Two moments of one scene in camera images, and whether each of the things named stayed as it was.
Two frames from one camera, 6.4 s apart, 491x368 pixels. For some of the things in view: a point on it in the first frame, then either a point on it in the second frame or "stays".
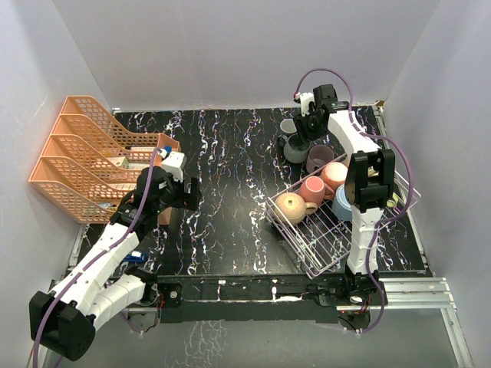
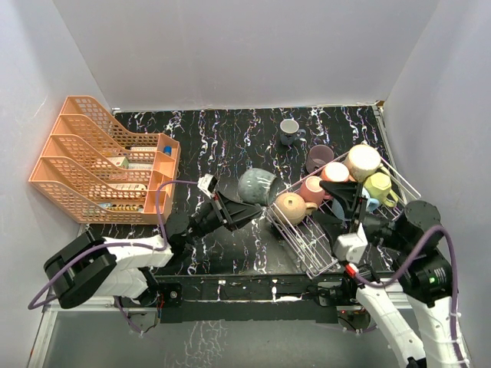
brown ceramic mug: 294,208 stays
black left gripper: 187,200 to 238,220
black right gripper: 301,124 to 348,191
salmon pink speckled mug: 334,174 stays
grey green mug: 294,149 to 257,185
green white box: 120,162 stays
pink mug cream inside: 312,190 stays
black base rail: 247,298 stays
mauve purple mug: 318,156 stays
